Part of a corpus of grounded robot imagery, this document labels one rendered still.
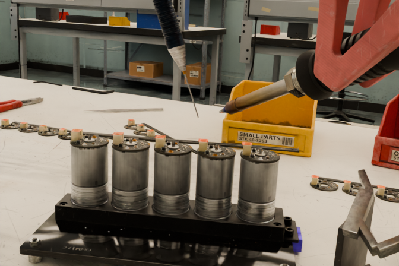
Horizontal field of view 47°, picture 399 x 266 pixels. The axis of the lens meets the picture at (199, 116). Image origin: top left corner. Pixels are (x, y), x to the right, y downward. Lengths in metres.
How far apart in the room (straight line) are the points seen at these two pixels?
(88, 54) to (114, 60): 0.39
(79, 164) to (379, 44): 0.20
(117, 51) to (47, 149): 5.12
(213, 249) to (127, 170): 0.07
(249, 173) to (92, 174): 0.10
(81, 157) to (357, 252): 0.17
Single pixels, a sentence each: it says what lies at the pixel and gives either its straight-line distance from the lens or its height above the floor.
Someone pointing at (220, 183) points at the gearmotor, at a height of 0.80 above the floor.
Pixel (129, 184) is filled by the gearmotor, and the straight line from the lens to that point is 0.30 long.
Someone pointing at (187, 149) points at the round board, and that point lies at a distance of 0.30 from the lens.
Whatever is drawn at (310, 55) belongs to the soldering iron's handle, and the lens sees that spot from 0.22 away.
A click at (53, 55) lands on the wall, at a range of 6.23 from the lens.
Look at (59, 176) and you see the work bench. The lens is 0.43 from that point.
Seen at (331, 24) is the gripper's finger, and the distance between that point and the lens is 0.20.
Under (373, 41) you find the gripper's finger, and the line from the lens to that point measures 0.19.
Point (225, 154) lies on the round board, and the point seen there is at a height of 0.81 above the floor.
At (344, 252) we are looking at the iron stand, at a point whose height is 0.80.
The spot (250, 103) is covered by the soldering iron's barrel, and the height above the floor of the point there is 0.85.
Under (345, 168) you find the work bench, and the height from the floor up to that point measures 0.75.
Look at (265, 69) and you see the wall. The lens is 4.83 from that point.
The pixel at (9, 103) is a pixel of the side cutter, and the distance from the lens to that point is 0.69.
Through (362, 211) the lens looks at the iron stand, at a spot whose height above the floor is 0.83.
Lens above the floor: 0.90
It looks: 13 degrees down
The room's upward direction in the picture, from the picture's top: 3 degrees clockwise
